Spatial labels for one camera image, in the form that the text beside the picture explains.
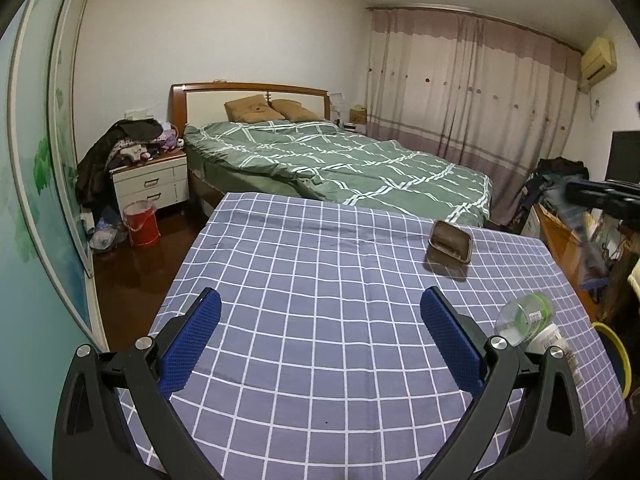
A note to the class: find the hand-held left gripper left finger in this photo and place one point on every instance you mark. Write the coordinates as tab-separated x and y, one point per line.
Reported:
192	345

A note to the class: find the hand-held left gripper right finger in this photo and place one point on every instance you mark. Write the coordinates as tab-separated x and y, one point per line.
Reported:
450	345

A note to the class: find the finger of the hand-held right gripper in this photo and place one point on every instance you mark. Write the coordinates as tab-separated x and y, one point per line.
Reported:
600	194

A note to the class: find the yellow-rimmed trash bin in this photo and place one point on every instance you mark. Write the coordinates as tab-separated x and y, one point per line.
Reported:
617	350

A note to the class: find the black monitor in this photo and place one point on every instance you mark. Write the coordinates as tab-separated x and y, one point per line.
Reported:
625	157

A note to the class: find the dark clothes pile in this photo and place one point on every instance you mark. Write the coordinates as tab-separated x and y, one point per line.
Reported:
555	180

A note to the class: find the wooden cabinet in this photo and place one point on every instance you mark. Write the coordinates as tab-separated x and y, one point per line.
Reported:
562	245

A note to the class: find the clear plastic bottle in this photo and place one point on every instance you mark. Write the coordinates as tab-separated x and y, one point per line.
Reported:
525	316

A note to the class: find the brown rectangular box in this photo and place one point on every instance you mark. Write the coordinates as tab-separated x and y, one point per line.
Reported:
450	245

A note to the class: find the blue checked tablecloth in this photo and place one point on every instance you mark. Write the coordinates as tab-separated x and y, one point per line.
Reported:
325	310

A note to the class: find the red bucket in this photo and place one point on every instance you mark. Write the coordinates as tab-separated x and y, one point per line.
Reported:
141	225

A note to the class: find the beige air conditioner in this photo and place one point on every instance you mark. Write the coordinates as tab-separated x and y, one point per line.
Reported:
597	60

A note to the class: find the plastic bag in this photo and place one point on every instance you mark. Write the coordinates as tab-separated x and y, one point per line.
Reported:
106	234

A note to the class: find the pale pink curtain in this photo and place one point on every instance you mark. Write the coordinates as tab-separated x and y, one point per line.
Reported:
465	110

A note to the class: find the white nightstand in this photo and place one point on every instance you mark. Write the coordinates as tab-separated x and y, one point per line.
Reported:
150	185

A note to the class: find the clothes heap on nightstand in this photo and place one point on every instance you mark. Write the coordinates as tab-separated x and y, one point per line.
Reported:
115	155

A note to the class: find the green checked quilt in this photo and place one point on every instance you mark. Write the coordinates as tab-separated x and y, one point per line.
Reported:
350	165

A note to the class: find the pink toys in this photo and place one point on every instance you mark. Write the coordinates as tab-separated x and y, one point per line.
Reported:
171	140

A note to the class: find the painted wardrobe door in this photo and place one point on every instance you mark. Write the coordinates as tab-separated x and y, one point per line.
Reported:
35	170

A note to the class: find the wooden bed headboard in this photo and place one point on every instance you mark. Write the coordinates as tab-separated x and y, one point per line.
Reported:
200	105

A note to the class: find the brown pillow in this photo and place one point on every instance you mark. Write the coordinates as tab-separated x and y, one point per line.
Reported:
297	110
252	108

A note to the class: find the brown paper bag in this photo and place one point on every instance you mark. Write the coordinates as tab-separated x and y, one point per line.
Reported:
358	115

